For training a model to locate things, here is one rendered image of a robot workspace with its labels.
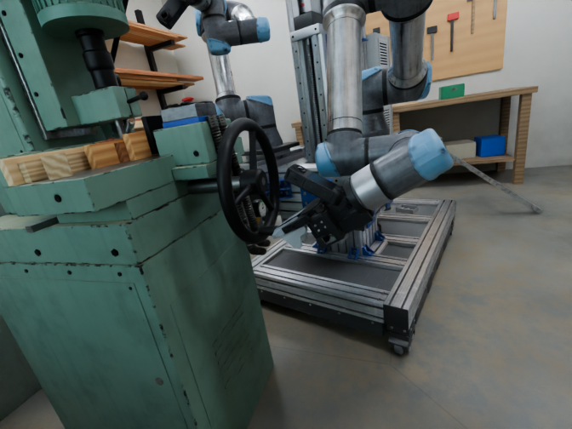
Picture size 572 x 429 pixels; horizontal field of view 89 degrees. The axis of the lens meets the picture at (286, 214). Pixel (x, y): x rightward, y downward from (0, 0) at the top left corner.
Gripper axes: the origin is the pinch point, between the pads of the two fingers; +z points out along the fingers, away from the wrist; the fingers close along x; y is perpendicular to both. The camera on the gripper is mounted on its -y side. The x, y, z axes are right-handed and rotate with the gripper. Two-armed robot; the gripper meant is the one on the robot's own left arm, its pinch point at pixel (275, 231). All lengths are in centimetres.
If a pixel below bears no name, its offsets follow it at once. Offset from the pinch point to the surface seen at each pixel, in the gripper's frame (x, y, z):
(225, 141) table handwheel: -2.3, -20.5, -4.9
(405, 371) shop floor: 32, 76, 13
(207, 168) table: 1.5, -19.9, 5.4
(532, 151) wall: 332, 133, -101
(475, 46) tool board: 334, 7, -103
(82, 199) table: -20.3, -25.9, 13.9
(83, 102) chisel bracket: 3, -51, 24
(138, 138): 2.5, -35.9, 17.1
